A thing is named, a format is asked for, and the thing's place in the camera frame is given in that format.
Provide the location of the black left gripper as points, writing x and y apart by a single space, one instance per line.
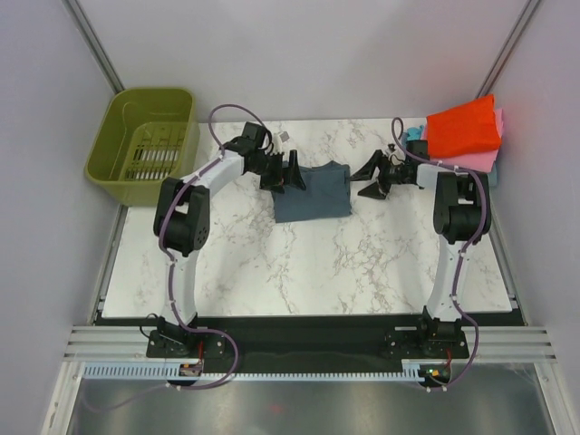
276 182

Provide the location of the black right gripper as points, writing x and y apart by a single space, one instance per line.
374 190

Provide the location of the slate blue t shirt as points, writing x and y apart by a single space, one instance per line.
327 195

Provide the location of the olive green plastic basket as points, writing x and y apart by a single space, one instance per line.
147 134

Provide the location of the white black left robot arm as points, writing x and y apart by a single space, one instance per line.
182 218

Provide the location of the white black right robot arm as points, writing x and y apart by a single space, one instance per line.
461 217

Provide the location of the folded teal t shirt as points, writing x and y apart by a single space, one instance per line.
416 133

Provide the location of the folded red t shirt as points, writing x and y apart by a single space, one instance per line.
465 129

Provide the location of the folded grey blue t shirt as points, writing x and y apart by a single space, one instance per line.
493 176

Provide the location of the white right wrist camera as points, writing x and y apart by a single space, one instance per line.
391 150

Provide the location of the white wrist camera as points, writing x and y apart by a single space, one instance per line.
278 142
391 150

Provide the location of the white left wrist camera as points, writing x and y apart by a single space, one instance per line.
278 142

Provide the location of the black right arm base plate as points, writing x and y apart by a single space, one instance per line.
413 344

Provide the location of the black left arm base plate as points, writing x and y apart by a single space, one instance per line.
186 346

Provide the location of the light blue slotted cable duct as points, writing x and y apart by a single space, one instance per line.
406 371

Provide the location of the aluminium right corner post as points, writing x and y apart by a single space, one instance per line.
507 49

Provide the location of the aluminium corner post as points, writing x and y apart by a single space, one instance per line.
507 49
93 42

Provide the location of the aluminium extrusion rail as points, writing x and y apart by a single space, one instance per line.
518 344

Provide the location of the aluminium left corner post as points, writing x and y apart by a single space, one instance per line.
93 42

